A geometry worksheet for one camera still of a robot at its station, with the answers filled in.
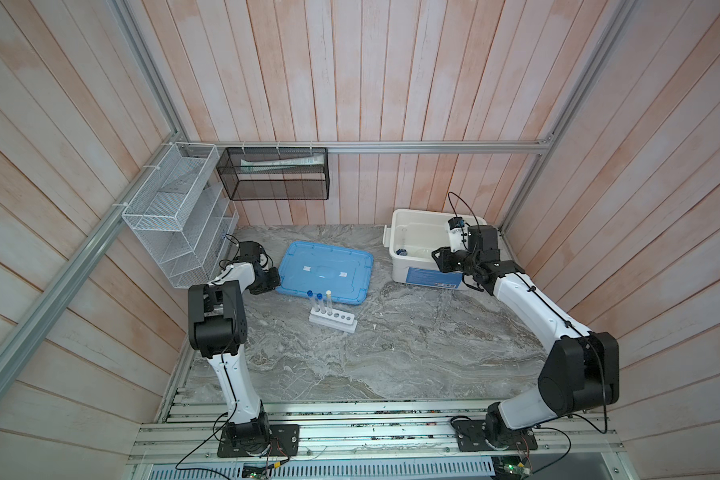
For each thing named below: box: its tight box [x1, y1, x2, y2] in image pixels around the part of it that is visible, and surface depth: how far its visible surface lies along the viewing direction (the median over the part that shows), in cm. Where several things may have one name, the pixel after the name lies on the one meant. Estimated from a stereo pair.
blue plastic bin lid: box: [276, 241, 374, 305], surface depth 109 cm
